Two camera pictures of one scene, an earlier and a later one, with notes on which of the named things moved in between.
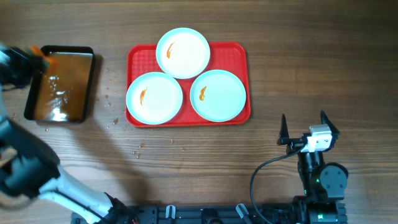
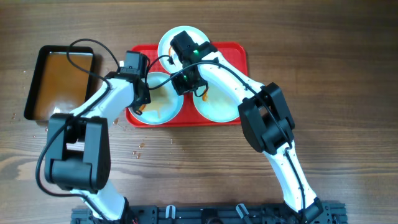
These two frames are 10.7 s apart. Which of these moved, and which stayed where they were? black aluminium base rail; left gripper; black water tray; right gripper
Moved: right gripper; left gripper
Stayed: black water tray; black aluminium base rail
